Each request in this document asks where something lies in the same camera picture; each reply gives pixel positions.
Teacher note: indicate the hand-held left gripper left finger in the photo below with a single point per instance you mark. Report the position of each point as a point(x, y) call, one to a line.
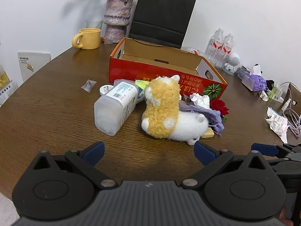
point(95, 151)

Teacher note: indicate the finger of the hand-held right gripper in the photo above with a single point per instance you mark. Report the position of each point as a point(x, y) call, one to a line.
point(264, 149)
point(281, 164)

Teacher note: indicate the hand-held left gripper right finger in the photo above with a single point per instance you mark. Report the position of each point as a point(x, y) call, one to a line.
point(204, 153)

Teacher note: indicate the purple knit cloth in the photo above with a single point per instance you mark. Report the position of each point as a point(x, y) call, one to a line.
point(211, 115)

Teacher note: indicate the translucent plastic container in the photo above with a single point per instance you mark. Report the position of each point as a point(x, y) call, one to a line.
point(110, 113)

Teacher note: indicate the red rose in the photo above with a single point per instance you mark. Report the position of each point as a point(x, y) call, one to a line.
point(219, 107)

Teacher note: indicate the white tissue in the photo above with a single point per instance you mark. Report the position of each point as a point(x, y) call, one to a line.
point(199, 100)

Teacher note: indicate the yellow and white plush alpaca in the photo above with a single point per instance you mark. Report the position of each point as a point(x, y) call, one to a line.
point(162, 108)

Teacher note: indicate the white round lid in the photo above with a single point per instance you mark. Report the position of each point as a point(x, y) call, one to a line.
point(104, 90)

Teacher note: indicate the small clear sachet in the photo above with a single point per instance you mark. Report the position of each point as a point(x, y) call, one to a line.
point(88, 85)

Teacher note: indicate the green box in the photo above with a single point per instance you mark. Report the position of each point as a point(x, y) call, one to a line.
point(141, 83)

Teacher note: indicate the red cardboard box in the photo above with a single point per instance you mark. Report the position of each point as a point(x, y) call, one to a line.
point(131, 70)

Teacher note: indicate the crumpled white paper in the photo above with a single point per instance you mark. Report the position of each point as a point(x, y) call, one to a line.
point(278, 122)

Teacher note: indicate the small white spray bottle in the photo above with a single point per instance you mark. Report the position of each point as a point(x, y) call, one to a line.
point(286, 103)

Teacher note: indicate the purple tissue pack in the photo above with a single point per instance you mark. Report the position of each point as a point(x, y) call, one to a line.
point(255, 82)

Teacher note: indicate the dark striped small box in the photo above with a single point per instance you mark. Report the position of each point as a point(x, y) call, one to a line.
point(242, 71)

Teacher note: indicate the white robot toy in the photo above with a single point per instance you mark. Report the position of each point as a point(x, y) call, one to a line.
point(232, 60)

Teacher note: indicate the lying clear water bottle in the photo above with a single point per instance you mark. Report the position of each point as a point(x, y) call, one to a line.
point(192, 50)

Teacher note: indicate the white booklet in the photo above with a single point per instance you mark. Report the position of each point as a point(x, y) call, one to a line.
point(33, 63)

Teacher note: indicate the small clear plastic piece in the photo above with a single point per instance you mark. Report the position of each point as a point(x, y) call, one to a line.
point(108, 41)

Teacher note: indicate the clear bag of yellow snacks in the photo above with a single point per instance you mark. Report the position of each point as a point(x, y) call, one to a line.
point(6, 84)

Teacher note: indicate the yellow mug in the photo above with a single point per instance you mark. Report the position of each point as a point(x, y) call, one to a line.
point(90, 38)

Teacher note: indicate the clear drinking glass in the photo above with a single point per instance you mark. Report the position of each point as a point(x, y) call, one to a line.
point(93, 24)

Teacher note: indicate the purple textured vase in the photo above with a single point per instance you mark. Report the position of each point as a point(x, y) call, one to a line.
point(116, 11)

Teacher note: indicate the black paper bag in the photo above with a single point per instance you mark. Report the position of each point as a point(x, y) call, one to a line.
point(162, 11)

